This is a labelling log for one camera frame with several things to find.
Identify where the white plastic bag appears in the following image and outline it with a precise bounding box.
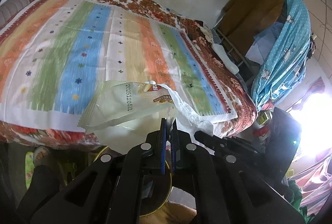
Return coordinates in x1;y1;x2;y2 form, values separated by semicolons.
157;83;215;136

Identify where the cream snack wrapper with barcode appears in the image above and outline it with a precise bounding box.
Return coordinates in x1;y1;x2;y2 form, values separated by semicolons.
78;80;175;133

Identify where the round trash bin gold rim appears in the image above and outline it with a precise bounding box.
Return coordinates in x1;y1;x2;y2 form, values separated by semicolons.
90;142;172;223

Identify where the person's foot in sandal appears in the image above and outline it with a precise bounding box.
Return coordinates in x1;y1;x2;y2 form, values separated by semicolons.
33;146;57;168

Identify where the blue polka dot cloth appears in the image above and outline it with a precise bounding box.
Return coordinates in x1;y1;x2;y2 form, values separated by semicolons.
251;0;311;111

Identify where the colourful striped bed mat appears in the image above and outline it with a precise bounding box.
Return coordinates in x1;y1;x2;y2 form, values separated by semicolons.
1;0;237;131

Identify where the grey striped pillow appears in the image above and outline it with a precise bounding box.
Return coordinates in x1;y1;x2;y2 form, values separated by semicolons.
0;0;30;28

